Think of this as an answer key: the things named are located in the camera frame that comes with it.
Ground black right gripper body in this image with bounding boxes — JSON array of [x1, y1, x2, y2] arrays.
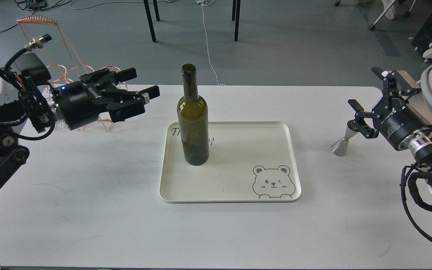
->
[[373, 100, 432, 151]]

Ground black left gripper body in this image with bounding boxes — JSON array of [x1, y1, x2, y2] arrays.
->
[[51, 80, 113, 130]]

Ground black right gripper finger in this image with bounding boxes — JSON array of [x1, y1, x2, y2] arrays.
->
[[371, 67, 422, 111], [348, 99, 381, 139]]

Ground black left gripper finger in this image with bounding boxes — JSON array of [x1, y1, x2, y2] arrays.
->
[[79, 67, 137, 93], [106, 85, 161, 123]]

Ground silver metal jigger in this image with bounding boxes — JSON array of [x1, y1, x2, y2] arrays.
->
[[330, 120, 359, 156]]

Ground dark green wine bottle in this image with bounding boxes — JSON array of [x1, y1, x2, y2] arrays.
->
[[177, 63, 209, 166]]

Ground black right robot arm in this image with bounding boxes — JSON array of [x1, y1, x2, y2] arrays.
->
[[331, 67, 432, 242]]

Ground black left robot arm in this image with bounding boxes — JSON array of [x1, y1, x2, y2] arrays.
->
[[0, 34, 160, 189]]

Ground white rolling stand base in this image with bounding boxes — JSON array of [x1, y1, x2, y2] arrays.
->
[[334, 0, 417, 31]]

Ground black table leg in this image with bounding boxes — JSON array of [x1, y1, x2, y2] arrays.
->
[[231, 0, 237, 21], [234, 0, 241, 42], [153, 0, 161, 22], [143, 0, 157, 43]]

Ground black table leg rear left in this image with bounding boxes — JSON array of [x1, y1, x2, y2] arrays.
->
[[153, 0, 161, 22]]

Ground cream bear serving tray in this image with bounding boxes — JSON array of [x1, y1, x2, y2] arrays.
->
[[159, 121, 302, 203]]

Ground black table leg rear right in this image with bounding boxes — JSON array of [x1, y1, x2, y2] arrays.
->
[[231, 0, 237, 21]]

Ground copper wire bottle rack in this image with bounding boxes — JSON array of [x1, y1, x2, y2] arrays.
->
[[16, 15, 128, 132]]

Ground black floor cables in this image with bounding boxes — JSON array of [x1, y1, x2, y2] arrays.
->
[[0, 0, 175, 40]]

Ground white floor cable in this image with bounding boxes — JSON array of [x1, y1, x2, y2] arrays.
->
[[195, 0, 227, 86]]

